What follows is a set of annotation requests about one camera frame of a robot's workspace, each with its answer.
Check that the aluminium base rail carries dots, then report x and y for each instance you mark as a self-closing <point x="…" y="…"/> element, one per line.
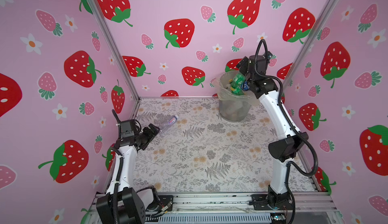
<point x="234" y="208"/>

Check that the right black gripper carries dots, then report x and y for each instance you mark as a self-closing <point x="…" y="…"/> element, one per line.
<point x="245" y="60"/>

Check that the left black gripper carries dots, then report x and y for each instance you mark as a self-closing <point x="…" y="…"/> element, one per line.
<point x="149" y="135"/>

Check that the translucent grey waste bin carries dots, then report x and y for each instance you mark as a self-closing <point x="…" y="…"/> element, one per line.
<point x="233" y="108"/>

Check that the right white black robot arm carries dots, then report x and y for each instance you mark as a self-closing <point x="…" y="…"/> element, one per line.
<point x="284" y="150"/>

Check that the clear bottle blue label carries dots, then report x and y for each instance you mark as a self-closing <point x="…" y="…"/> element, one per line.
<point x="244" y="86"/>

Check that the clear bottle white cap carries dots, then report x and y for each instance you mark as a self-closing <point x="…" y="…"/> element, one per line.
<point x="164" y="127"/>

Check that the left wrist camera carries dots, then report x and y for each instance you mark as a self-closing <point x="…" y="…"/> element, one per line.
<point x="129" y="128"/>

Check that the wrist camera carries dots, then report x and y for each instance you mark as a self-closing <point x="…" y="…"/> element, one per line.
<point x="268" y="55"/>
<point x="129" y="128"/>

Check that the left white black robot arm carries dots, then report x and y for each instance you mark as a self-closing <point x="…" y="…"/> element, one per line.
<point x="122" y="204"/>

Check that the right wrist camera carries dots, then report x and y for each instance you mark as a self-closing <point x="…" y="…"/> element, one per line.
<point x="268" y="55"/>

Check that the green bottle yellow cap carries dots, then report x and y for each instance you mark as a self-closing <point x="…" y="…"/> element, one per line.
<point x="238" y="80"/>

